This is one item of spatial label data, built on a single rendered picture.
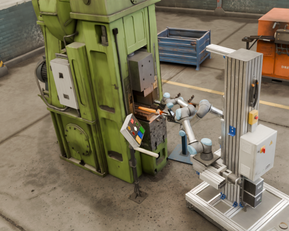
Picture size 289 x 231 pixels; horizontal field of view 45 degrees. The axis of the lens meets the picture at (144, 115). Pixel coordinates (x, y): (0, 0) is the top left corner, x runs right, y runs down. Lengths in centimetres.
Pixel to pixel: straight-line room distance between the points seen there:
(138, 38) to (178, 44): 389
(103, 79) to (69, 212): 178
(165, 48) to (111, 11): 461
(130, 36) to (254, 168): 203
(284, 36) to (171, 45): 257
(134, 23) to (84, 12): 61
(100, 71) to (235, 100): 170
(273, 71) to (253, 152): 410
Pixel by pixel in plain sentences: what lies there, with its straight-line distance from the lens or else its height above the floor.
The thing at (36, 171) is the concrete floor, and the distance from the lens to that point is 566.
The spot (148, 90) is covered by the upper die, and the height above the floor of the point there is 132.
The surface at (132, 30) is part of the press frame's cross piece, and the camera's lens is 423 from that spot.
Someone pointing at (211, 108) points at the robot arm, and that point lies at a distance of 422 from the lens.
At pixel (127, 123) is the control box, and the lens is 402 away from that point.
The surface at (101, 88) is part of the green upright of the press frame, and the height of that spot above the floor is 140.
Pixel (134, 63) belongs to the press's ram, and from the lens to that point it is 418.
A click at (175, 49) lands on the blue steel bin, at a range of 824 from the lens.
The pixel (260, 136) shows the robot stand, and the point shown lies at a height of 123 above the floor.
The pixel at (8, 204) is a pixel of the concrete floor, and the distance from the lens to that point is 527.
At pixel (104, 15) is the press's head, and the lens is 384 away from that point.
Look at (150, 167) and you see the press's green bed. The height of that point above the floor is 16.
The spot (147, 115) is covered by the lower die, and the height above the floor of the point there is 98.
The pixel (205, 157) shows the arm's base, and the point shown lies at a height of 86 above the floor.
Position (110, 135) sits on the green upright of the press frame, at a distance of 476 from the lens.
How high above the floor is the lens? 329
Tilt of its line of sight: 31 degrees down
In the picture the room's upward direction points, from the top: 6 degrees counter-clockwise
